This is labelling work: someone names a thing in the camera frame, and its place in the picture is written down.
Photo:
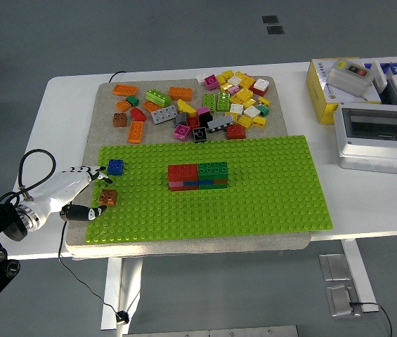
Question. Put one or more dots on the yellow curved toy brick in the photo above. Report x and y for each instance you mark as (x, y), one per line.
(186, 107)

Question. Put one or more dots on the red brick with white top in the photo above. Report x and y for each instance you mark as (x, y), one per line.
(259, 87)

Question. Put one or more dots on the small dark green toy brick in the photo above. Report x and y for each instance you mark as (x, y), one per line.
(132, 101)
(263, 110)

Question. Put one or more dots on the small white toy piece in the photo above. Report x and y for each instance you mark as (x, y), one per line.
(201, 78)

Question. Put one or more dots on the lime green long toy brick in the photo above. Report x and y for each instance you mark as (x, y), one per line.
(158, 98)
(209, 102)
(223, 102)

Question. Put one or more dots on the red sloped toy brick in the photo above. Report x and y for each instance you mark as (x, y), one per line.
(137, 114)
(235, 132)

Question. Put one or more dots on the grey-brown mat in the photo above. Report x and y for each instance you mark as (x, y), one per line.
(89, 140)

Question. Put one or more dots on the red wide toy brick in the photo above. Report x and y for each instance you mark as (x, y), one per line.
(183, 172)

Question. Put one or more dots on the green studded baseplate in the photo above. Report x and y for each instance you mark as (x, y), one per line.
(240, 196)

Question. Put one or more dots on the grey narrow toy brick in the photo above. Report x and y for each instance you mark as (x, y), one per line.
(220, 123)

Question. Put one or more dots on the black hollow toy brick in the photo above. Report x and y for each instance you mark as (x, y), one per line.
(200, 135)

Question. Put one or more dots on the orange long toy brick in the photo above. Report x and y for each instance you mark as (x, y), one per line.
(180, 93)
(151, 106)
(135, 132)
(125, 90)

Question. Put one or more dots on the grey long toy brick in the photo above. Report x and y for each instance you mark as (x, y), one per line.
(164, 114)

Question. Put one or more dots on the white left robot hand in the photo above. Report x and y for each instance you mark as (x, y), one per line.
(63, 191)

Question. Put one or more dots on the magenta square toy brick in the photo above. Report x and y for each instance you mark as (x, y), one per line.
(182, 132)
(203, 111)
(211, 82)

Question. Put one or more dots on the black plug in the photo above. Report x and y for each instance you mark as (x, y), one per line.
(122, 316)

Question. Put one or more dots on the black floor plate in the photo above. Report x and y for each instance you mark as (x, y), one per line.
(275, 29)
(270, 19)

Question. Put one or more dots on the small pink toy brick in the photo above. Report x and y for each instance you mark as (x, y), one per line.
(176, 184)
(233, 90)

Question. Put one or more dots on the grey push-button switch box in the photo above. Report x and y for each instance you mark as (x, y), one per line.
(350, 79)

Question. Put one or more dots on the brown square toy brick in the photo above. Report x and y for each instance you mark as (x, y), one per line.
(108, 197)
(120, 119)

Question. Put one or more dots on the white plastic part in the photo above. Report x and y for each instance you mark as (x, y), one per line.
(380, 75)

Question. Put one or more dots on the small brown-orange toy brick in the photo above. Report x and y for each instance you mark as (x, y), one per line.
(221, 181)

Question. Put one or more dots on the red long toy brick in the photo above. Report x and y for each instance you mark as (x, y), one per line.
(184, 188)

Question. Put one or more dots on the red square toy brick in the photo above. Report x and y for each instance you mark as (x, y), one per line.
(193, 121)

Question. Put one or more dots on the black square toy brick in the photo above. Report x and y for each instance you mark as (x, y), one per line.
(205, 120)

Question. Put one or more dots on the white table leg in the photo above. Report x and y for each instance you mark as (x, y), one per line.
(358, 274)
(114, 291)

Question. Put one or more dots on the small blue toy brick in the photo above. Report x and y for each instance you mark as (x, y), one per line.
(191, 183)
(206, 182)

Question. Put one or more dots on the small orange toy brick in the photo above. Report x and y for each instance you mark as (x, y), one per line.
(123, 105)

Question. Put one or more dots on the long metal floor plate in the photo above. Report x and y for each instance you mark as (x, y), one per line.
(212, 331)

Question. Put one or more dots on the blue square toy brick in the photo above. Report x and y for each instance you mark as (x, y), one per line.
(115, 167)

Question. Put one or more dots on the white distribution box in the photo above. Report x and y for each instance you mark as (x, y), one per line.
(381, 147)

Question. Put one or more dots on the dark green long toy brick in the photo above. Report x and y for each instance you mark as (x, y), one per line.
(213, 186)

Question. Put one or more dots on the yellow cardboard box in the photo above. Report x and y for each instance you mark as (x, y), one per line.
(319, 94)

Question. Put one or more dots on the dark grey sloped toy brick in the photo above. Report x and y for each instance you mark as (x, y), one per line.
(180, 119)

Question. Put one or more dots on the white toy brick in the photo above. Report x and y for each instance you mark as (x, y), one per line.
(234, 80)
(236, 109)
(252, 111)

